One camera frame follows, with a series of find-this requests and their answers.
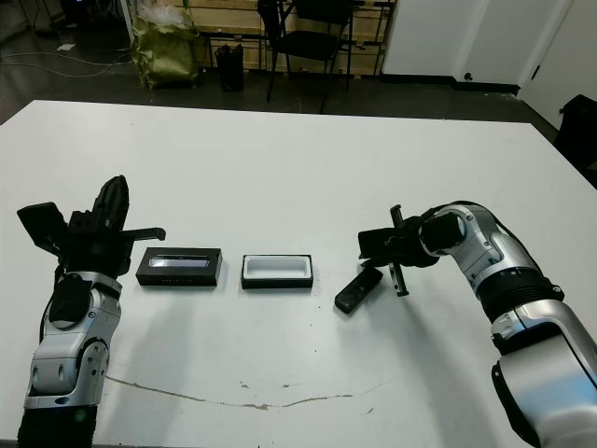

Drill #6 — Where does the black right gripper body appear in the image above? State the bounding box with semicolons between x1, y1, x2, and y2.
389;203;437;299

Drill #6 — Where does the black seat back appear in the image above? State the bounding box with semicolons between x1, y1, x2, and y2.
557;94;597;188

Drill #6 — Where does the slim black camera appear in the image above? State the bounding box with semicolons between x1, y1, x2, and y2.
334;269;384;313

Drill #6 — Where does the green sack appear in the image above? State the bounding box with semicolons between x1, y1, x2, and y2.
130;18;201;91

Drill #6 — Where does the black waste bin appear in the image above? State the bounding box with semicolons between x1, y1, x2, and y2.
214;44;246;93

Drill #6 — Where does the black box base white insert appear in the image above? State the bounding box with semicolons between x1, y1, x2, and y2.
241;254;313;291

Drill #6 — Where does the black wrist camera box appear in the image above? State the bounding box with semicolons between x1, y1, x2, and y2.
357;227;403;260
17;202;64;251

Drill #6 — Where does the black chair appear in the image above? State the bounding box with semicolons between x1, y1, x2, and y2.
257;0;355;116

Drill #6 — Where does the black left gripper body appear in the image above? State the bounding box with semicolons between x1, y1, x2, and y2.
55;209;167;276

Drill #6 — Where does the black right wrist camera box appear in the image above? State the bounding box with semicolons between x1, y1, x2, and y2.
357;227;403;260

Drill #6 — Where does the white floor cable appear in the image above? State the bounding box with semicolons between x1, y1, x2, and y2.
0;46;136;79

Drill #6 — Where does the clear plastic bag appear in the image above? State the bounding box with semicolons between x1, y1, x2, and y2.
139;5;190;33

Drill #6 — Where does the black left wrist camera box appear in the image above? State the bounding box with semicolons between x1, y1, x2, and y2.
17;202;64;251

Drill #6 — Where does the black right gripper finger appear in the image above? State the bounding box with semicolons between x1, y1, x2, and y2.
357;257;396;271

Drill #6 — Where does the black box lid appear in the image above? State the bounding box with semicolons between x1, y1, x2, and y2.
134;246;224;288

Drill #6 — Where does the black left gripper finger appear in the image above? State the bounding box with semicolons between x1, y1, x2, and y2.
106;175;130;229
91;175;120;228

